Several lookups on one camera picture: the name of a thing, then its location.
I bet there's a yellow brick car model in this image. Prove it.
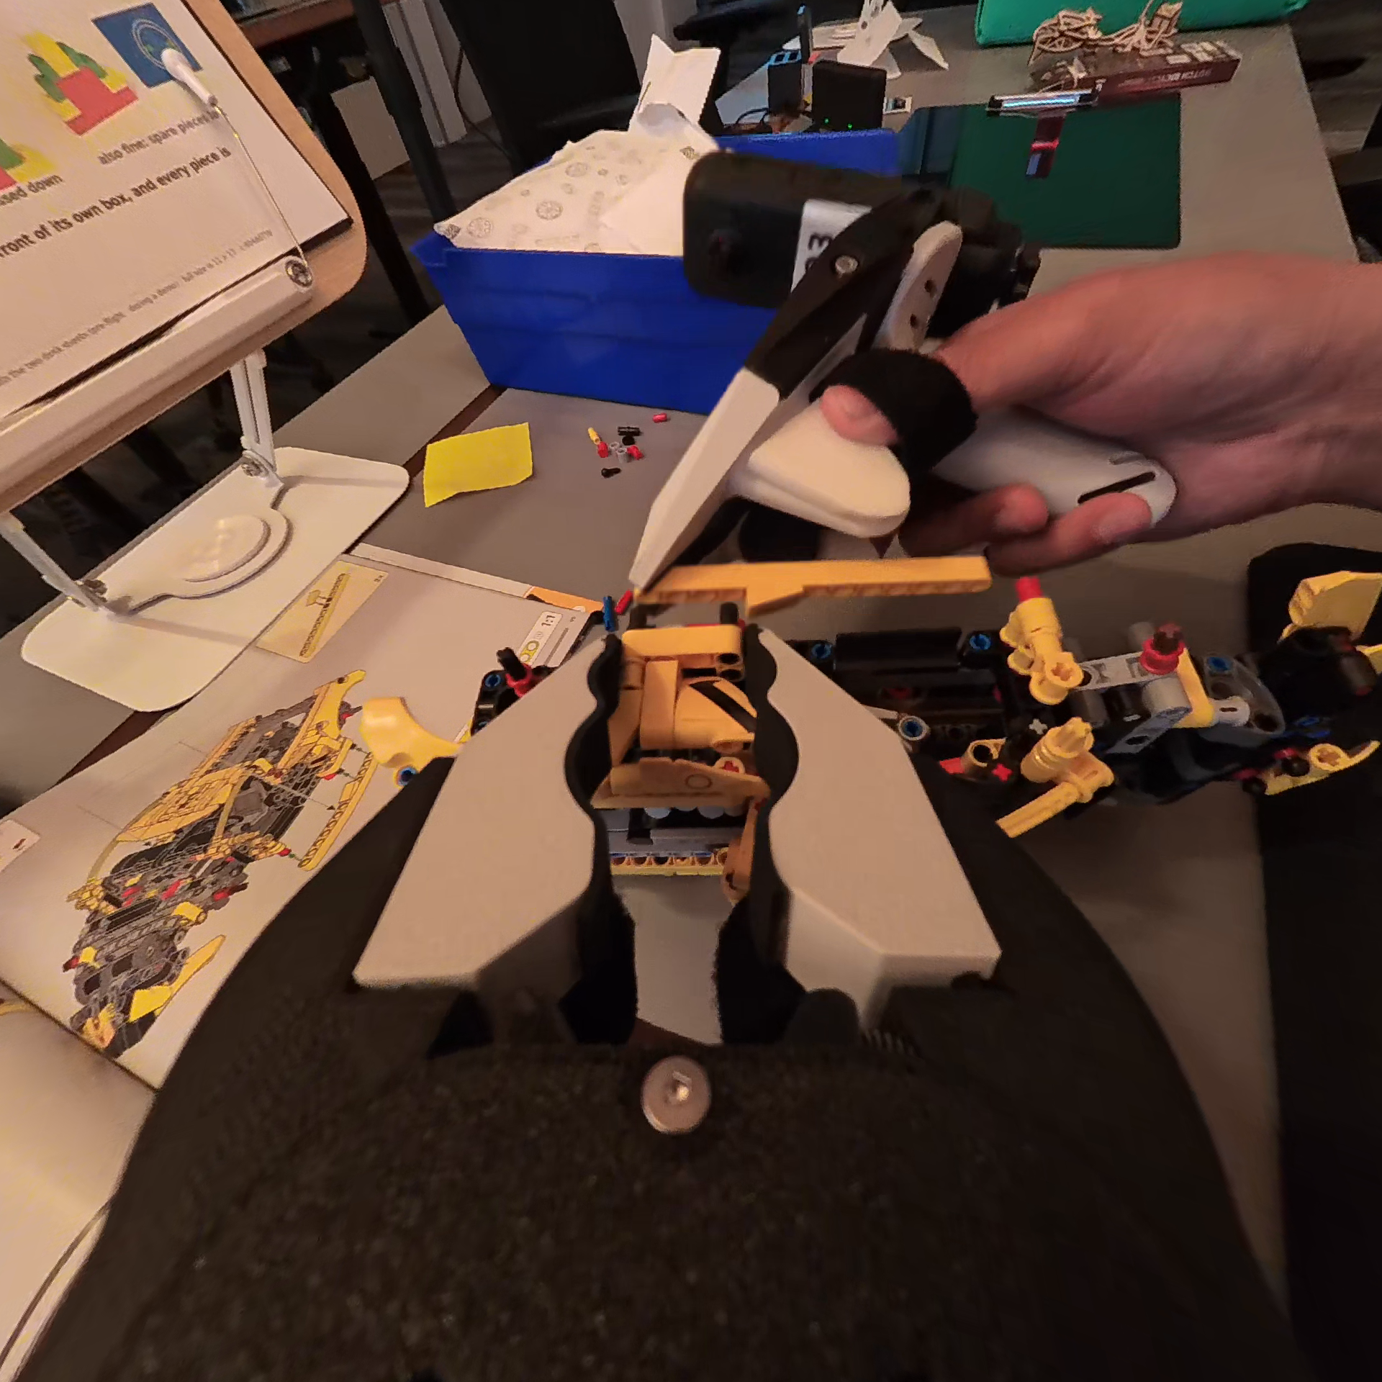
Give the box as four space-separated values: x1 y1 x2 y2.
359 556 1382 903

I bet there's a dark green desk mat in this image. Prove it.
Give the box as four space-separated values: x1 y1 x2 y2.
902 97 1183 250

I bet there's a small wooden skeleton model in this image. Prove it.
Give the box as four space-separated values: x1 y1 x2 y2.
1025 0 1240 104

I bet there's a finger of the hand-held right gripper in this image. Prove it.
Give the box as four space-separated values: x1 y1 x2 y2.
628 372 781 594

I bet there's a grey desk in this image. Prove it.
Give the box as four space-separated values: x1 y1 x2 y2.
0 21 1362 1296

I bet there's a small group of brick pins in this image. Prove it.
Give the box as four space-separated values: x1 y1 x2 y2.
587 413 671 479

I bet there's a blue plastic bin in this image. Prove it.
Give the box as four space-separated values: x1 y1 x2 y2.
410 130 903 416

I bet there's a person's right hand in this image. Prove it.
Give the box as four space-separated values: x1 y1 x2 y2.
818 253 1382 579

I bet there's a white document stand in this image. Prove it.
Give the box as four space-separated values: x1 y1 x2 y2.
0 0 368 508

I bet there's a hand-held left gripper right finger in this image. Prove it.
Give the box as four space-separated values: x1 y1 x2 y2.
712 627 1004 1043

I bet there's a yellow sticky note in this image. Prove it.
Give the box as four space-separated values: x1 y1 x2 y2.
423 423 533 508

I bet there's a white crumpled paper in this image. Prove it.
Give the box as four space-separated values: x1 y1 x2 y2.
434 38 725 260

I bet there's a green box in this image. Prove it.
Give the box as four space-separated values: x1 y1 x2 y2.
974 0 1308 46

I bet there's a small black device box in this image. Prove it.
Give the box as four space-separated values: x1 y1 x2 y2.
809 59 888 133

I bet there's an open instruction booklet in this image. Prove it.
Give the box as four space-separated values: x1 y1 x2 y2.
0 545 605 1382

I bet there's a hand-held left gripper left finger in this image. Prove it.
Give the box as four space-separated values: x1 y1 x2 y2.
354 632 638 1043

